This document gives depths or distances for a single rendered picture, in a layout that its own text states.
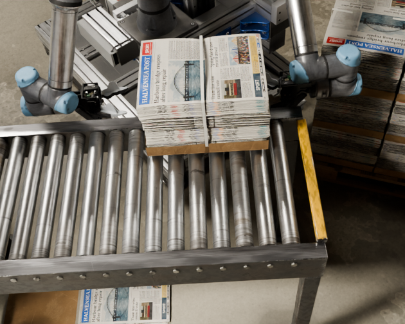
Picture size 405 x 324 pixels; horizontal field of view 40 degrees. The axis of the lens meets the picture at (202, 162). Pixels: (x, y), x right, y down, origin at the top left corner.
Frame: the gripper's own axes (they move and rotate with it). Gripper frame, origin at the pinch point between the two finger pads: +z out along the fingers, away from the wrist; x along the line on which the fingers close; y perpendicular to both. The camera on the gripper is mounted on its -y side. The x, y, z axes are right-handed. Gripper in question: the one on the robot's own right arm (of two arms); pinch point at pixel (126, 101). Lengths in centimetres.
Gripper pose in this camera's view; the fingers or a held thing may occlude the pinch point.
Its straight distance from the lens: 195.7
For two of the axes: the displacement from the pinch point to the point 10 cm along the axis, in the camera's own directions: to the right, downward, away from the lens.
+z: 10.0, -0.8, -0.2
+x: -0.5, -8.1, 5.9
